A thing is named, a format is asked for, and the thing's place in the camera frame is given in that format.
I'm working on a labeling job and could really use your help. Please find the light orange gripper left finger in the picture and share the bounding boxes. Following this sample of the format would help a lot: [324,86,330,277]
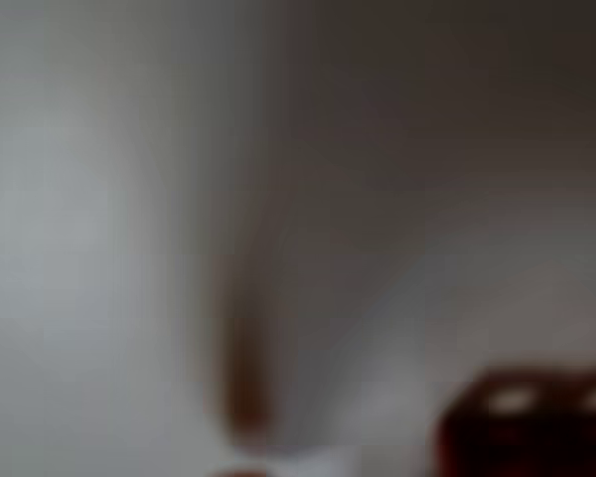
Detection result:
[213,277,274,443]

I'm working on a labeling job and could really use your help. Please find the red-orange gripper right finger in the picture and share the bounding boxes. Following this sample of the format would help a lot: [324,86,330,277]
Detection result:
[434,365,596,477]

